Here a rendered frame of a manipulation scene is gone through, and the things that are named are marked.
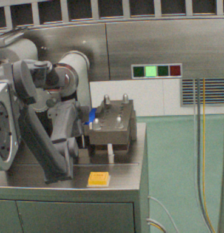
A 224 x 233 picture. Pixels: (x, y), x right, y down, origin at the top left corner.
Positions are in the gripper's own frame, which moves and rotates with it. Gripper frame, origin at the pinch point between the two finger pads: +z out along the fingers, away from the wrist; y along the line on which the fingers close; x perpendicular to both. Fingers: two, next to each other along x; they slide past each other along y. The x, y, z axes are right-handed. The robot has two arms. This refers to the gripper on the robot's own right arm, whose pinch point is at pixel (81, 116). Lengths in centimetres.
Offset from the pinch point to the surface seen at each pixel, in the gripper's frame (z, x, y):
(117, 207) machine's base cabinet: -12.0, -38.0, 16.7
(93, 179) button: -17.6, -26.5, 8.2
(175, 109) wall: 276, 43, 48
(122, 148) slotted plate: 7.0, -13.5, 16.8
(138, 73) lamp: 21.0, 23.5, 23.7
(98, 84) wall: 261, 72, -38
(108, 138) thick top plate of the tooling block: -1.8, -9.5, 12.0
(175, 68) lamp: 20, 25, 42
